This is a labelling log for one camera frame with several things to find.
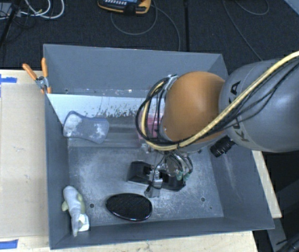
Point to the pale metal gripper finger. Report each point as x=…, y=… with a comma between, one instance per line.
x=152, y=192
x=158, y=182

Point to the black angular plastic object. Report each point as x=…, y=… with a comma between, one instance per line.
x=137, y=172

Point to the black oval mesh disc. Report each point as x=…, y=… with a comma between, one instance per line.
x=128, y=207

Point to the pink object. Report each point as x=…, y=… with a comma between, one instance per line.
x=150, y=122

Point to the grey metal bin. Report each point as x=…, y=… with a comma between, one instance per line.
x=99, y=167

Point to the white and yellow cloth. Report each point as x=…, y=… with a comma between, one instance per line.
x=73, y=203

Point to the pale wood flat board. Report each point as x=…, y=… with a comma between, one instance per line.
x=21, y=153

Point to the black cylinder on white bracket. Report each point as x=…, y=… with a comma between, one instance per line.
x=221, y=146

